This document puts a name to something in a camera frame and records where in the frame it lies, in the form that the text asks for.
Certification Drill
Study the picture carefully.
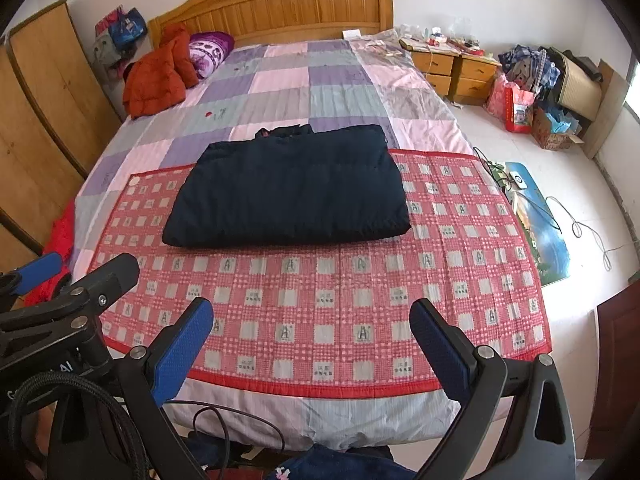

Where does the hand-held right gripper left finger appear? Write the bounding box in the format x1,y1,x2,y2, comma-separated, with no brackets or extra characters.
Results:
52,296,215,480

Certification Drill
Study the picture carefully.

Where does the cardboard box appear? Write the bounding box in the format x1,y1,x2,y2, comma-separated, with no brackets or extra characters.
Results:
530,107,586,152

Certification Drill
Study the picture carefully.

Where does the white cable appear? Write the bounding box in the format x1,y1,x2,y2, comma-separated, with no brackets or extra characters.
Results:
545,195,626,271

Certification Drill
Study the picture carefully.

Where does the person's blue floral clothing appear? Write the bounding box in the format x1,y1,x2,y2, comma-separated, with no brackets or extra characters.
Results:
272,442,418,480

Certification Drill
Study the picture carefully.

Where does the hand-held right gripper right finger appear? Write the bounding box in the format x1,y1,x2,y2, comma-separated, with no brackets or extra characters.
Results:
409,298,576,480

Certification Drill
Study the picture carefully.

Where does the thin black cable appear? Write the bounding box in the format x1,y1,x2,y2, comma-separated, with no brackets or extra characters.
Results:
165,400,288,480

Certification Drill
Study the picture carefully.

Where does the purple floral pillow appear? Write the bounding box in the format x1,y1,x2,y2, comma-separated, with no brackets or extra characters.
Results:
187,31,236,80

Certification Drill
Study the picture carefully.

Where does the brown wooden door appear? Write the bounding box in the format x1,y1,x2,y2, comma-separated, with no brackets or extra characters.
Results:
590,280,640,461

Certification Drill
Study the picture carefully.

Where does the wooden wardrobe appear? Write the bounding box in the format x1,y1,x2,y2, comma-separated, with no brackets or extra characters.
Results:
0,0,123,261

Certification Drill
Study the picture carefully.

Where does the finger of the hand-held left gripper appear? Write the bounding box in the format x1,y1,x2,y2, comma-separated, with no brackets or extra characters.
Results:
0,252,63,302
0,253,141,346

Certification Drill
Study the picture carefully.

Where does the red checkered bed mat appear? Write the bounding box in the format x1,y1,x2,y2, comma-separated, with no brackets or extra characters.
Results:
97,149,553,399

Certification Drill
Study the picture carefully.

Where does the red gift bag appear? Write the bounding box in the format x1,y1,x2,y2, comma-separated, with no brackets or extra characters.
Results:
504,85,536,134

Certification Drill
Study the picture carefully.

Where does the black braided cable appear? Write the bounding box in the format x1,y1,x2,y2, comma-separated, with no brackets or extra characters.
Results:
10,367,151,480

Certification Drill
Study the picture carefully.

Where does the pink purple patchwork bed sheet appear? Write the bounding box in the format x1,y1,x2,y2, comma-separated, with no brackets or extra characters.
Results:
67,37,516,453

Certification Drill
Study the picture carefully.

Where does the wooden nightstand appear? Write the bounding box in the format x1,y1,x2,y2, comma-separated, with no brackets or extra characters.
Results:
447,52,502,107
400,42,461,96

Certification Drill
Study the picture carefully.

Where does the navy padded jacket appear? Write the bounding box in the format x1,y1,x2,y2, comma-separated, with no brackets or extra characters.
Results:
162,123,412,248

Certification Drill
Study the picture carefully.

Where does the red fluffy cloth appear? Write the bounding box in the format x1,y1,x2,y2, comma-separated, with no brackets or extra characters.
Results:
22,205,76,308

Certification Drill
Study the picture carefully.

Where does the pile of plaid clothes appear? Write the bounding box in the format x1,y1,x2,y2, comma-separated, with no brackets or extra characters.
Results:
498,44,563,96

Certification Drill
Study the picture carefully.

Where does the pile of bags and clothes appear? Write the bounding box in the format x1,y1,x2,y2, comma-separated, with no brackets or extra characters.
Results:
92,6,153,81

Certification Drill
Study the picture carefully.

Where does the wooden bed headboard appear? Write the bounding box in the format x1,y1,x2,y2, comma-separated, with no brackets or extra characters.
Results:
149,0,394,51

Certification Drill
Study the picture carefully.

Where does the cardboard sheet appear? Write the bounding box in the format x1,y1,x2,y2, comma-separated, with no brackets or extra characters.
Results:
582,59,631,160

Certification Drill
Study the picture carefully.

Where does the group of small bottles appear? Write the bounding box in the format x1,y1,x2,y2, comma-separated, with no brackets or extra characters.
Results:
400,24,496,58

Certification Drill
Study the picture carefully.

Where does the power strip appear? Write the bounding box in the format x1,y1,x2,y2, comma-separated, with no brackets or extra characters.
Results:
487,160,512,192

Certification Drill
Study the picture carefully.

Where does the clear plastic bag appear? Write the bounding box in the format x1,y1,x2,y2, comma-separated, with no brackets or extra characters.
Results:
360,30,402,54

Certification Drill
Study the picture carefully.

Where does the orange-red padded jacket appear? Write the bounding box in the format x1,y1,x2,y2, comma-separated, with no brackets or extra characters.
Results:
122,22,200,120

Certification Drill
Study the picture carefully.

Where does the landscape poster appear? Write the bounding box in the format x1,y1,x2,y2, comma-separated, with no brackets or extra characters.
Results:
505,161,572,288

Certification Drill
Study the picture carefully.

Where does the pink plastic bag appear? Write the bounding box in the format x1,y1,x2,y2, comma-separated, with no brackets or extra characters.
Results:
485,71,512,120

